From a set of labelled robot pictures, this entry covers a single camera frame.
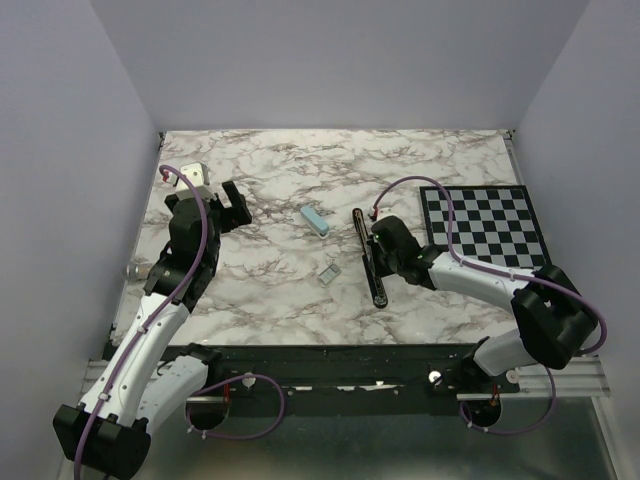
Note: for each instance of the black and white chessboard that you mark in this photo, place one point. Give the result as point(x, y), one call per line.
point(498, 225)

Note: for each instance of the glitter tube with black cap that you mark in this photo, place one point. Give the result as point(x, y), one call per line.
point(136, 271)

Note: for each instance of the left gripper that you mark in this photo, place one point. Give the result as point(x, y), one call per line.
point(240, 213)

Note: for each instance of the black stapler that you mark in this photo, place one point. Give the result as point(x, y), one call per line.
point(376, 286)

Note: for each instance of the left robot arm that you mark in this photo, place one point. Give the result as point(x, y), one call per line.
point(111, 428)

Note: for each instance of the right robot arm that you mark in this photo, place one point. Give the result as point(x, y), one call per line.
point(552, 320)

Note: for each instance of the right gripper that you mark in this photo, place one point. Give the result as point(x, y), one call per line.
point(383, 270)

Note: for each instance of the aluminium frame rail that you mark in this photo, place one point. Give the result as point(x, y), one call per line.
point(583, 378)

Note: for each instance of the light blue stapler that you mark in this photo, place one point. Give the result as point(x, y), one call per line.
point(315, 222)

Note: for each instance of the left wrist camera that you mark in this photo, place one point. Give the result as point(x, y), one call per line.
point(195, 174)

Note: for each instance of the staple tray with staples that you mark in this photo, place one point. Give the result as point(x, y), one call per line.
point(329, 274)

